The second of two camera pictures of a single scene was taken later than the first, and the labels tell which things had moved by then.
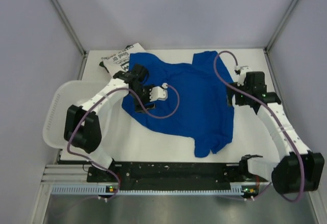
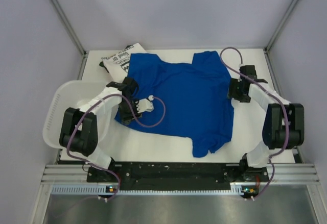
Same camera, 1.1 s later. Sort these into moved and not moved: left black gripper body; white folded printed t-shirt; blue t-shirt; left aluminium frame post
Moved: left black gripper body
Not moved: left aluminium frame post; white folded printed t-shirt; blue t-shirt
